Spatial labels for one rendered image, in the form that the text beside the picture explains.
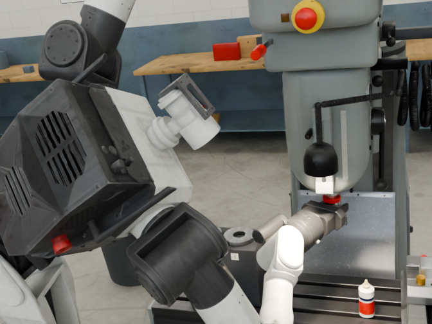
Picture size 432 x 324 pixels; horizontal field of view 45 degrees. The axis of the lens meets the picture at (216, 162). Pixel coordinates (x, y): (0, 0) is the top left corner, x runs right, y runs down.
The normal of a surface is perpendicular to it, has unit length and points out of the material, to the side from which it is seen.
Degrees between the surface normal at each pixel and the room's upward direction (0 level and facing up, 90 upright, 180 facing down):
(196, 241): 44
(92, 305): 0
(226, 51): 90
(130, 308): 0
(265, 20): 90
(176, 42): 90
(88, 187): 64
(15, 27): 90
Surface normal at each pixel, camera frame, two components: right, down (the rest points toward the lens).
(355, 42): -0.29, 0.40
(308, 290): -0.12, -0.92
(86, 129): 0.79, -0.53
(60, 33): -0.28, -0.07
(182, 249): 0.12, -0.44
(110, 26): 0.61, 0.29
